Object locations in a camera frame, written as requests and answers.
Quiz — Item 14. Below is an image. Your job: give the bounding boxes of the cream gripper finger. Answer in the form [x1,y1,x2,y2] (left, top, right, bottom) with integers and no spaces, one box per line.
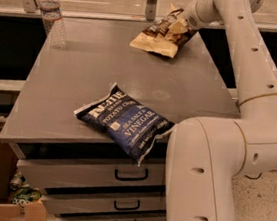
[169,18,188,34]

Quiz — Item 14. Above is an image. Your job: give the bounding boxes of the middle grey drawer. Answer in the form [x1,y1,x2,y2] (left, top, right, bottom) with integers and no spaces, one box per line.
[42,192,166,215]

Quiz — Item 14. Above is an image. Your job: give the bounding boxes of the clear plastic water bottle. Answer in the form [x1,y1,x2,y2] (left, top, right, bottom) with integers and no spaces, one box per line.
[37,0,67,49]

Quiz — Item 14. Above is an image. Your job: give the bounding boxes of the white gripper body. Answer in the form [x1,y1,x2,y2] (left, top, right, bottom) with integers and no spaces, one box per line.
[184,0,215,30]

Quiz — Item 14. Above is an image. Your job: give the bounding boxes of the metal window rail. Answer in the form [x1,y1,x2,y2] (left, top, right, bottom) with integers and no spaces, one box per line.
[0,0,277,51]

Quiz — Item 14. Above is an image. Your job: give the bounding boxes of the grey drawer cabinet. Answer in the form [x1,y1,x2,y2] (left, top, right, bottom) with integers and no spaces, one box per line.
[0,19,239,221]

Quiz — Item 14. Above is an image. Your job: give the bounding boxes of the blue chip bag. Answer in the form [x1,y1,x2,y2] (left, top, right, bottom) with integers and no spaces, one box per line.
[74,83,174,165]

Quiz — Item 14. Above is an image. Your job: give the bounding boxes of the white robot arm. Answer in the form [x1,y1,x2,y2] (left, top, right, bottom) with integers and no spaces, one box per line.
[165,0,277,221]

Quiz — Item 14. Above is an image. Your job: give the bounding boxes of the brown chip bag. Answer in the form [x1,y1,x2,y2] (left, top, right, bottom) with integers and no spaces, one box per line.
[130,6,196,58]

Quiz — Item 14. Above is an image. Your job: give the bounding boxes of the green snack bag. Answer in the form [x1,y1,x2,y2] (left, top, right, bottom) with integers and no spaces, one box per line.
[11,187,42,205]

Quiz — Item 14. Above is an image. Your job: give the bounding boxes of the black floor cable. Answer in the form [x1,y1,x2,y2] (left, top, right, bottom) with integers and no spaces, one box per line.
[244,165,277,184]

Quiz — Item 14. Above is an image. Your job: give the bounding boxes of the top grey drawer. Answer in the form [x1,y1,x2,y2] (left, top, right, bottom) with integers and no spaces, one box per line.
[14,144,168,206]

